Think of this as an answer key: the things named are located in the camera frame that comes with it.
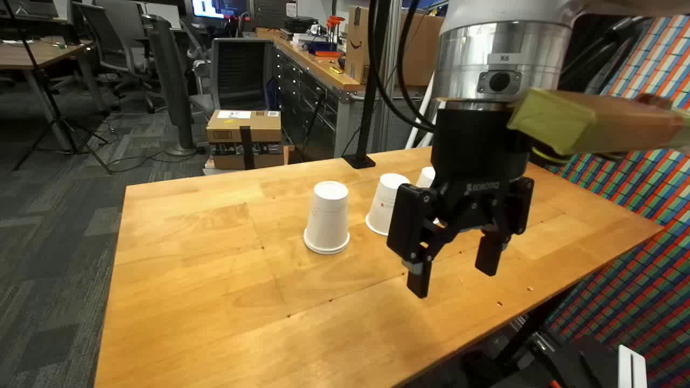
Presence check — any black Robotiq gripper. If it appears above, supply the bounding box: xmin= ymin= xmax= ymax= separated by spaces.
xmin=386 ymin=99 xmax=537 ymax=300

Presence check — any white plastic pipe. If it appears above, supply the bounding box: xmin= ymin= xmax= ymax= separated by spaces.
xmin=415 ymin=70 xmax=443 ymax=151

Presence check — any black equipment under table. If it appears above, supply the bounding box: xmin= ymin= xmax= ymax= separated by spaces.
xmin=459 ymin=330 xmax=621 ymax=388

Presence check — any colourful woven patterned cloth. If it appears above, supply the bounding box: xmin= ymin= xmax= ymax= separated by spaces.
xmin=535 ymin=13 xmax=690 ymax=388

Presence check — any large brown cardboard box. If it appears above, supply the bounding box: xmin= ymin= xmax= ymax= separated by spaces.
xmin=342 ymin=5 xmax=447 ymax=91

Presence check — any white flat device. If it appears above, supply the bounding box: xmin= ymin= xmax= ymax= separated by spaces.
xmin=614 ymin=342 xmax=652 ymax=388

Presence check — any black mesh chair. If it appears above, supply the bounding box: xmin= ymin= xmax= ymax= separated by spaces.
xmin=209 ymin=36 xmax=279 ymax=111

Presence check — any lit computer monitor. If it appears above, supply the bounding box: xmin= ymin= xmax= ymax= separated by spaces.
xmin=188 ymin=0 xmax=234 ymax=21

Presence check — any grey office chair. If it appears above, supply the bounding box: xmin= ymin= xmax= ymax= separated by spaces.
xmin=72 ymin=0 xmax=158 ymax=95

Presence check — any black tripod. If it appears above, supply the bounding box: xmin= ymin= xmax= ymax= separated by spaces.
xmin=7 ymin=0 xmax=116 ymax=175

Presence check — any wooden office desk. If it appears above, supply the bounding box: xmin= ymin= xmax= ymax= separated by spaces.
xmin=0 ymin=36 xmax=96 ymax=132

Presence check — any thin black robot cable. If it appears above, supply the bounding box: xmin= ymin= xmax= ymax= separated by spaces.
xmin=366 ymin=0 xmax=438 ymax=136

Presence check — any black camera stand pole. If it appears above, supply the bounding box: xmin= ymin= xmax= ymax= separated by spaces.
xmin=341 ymin=0 xmax=394 ymax=169

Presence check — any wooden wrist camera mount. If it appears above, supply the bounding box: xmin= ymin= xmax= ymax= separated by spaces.
xmin=506 ymin=85 xmax=690 ymax=157

